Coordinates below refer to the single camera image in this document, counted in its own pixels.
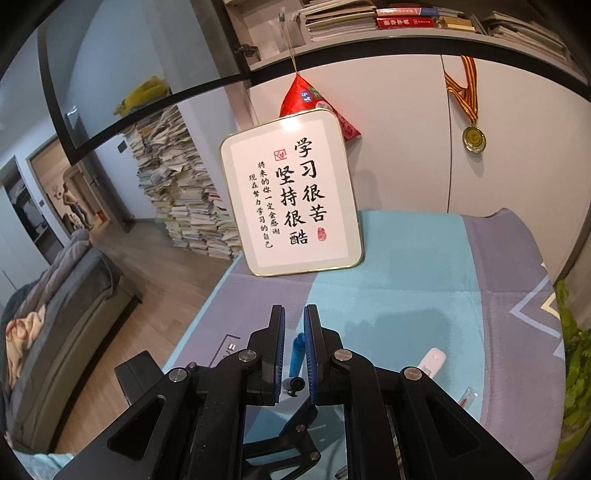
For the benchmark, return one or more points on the red hanging packet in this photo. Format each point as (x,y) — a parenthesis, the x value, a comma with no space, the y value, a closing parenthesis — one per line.
(302,94)

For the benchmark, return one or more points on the tall pile of worn books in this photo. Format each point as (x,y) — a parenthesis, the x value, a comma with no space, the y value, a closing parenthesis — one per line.
(184,198)

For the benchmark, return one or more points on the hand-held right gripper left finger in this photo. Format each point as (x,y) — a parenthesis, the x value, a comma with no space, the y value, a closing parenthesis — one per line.
(279,355)

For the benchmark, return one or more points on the framed calligraphy sign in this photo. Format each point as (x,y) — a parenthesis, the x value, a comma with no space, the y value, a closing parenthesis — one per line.
(295,198)

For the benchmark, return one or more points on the gold medal with striped ribbon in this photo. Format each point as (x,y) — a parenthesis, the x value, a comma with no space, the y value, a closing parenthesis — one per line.
(474,136)

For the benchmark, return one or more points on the yellow cloth bundle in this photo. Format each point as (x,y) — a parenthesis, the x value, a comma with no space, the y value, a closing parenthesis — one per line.
(143,92)

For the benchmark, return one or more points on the clear plastic pen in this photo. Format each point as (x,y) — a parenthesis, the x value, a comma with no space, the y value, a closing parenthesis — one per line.
(469,398)

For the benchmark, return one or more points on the black box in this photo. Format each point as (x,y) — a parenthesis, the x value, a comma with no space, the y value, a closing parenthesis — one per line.
(138,374)

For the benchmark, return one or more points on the printed blanket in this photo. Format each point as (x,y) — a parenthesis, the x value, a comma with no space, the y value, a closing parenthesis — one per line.
(415,286)

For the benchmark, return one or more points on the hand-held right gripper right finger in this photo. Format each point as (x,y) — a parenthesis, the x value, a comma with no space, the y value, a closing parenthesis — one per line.
(312,360)

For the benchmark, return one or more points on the beige cloth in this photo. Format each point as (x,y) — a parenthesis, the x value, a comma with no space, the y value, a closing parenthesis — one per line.
(21,337)

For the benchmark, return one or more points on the green plant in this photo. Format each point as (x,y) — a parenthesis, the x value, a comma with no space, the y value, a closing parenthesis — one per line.
(575,350)

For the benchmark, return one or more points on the white cabinet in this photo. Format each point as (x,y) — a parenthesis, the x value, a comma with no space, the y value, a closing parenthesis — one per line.
(406,115)

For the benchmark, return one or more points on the stacks of assorted books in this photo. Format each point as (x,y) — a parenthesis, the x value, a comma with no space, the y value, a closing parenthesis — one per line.
(341,18)

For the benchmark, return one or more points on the blue pen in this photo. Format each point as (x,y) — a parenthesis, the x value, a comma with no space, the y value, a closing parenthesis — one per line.
(297,353)

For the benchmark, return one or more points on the wooden door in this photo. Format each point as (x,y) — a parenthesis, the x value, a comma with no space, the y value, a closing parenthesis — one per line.
(104,184)

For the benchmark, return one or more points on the grey sofa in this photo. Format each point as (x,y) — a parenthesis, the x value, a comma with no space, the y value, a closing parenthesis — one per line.
(69,323)

